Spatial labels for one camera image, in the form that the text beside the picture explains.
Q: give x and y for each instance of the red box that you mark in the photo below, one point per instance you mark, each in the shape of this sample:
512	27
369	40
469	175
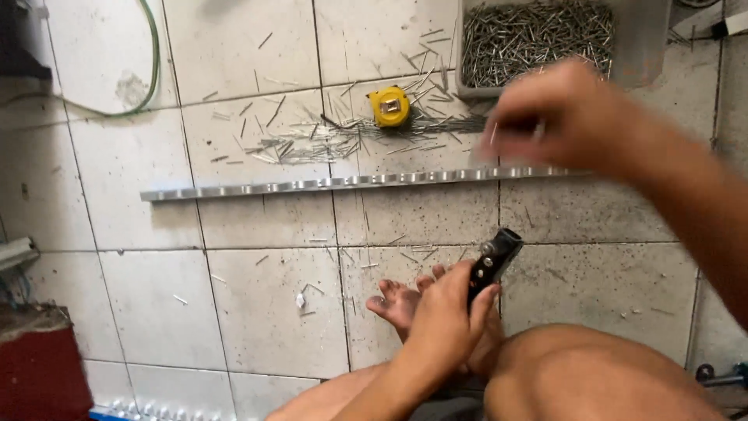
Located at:
38	368

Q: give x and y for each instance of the grey plastic tray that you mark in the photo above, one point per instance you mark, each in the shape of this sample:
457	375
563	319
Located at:
640	41

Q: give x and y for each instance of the person's right hand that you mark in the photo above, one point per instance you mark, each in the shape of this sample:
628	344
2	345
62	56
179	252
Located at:
561	111

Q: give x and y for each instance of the small white scrap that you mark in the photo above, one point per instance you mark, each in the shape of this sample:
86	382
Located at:
300	300

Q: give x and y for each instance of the person's right fingers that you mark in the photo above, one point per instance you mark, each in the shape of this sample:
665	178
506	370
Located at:
511	137

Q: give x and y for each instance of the black clamp tool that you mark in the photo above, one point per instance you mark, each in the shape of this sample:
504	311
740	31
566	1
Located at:
722	377

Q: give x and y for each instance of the black hand rivet tool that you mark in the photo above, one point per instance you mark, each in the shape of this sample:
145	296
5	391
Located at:
494	263

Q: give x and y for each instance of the long aluminium rail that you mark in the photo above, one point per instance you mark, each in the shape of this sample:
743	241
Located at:
327	183

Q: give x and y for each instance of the riveted aluminium strip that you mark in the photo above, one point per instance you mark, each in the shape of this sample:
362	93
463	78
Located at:
158	411

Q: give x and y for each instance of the person's left hand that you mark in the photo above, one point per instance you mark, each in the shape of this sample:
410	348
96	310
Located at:
441	327

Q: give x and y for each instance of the white metal profile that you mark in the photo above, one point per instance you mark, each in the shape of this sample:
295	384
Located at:
14	252

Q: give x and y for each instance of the person's foot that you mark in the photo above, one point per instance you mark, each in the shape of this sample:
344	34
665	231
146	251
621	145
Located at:
397	304

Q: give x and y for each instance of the heap of rivets in tray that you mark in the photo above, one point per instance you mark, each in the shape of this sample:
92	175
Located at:
535	38

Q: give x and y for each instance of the person's right leg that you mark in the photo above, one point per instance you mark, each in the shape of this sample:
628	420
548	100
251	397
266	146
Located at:
584	380

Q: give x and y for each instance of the yellow tape measure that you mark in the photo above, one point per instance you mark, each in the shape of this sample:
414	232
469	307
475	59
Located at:
390	106

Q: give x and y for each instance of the scattered rivet pins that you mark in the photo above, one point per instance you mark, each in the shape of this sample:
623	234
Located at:
327	137

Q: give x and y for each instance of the white bar with black end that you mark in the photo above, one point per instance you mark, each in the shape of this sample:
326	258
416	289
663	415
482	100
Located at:
716	26

